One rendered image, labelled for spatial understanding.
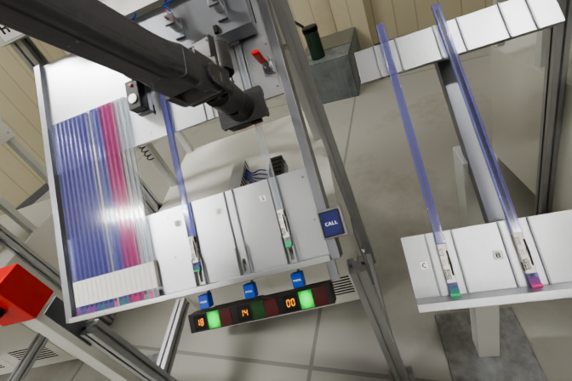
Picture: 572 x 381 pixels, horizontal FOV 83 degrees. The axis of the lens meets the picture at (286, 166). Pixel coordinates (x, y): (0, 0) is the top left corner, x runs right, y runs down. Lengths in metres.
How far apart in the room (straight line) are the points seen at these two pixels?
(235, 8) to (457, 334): 1.23
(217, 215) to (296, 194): 0.19
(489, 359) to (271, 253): 0.86
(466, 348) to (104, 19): 1.31
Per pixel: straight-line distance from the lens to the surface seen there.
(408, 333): 1.39
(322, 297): 0.73
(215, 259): 0.77
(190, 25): 0.85
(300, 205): 0.70
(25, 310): 1.35
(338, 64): 2.86
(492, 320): 1.15
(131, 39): 0.43
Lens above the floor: 1.24
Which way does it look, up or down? 32 degrees down
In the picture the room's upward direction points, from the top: 25 degrees counter-clockwise
